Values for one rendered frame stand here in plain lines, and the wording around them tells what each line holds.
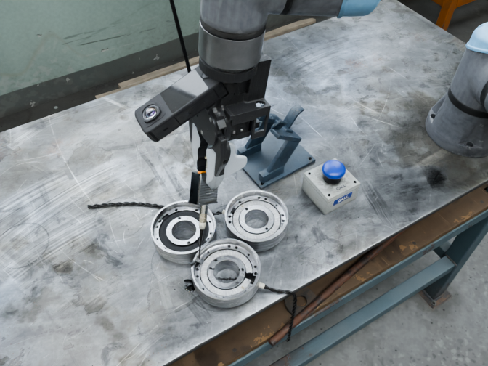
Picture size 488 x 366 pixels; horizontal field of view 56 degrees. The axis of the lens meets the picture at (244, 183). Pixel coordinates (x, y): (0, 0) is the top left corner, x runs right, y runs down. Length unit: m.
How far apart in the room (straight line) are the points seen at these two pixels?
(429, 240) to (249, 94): 0.68
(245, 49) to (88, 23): 1.81
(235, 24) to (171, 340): 0.44
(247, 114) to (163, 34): 1.90
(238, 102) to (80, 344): 0.41
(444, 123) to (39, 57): 1.81
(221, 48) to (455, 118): 0.56
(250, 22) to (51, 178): 0.55
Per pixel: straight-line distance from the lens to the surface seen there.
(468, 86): 0.92
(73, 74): 2.41
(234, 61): 0.53
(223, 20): 0.51
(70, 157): 0.96
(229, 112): 0.58
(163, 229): 0.76
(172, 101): 0.57
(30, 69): 2.35
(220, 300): 0.68
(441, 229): 1.18
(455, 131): 0.96
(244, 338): 0.97
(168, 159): 0.90
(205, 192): 0.68
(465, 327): 1.73
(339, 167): 0.79
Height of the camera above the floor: 1.45
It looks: 50 degrees down
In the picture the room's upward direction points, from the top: straight up
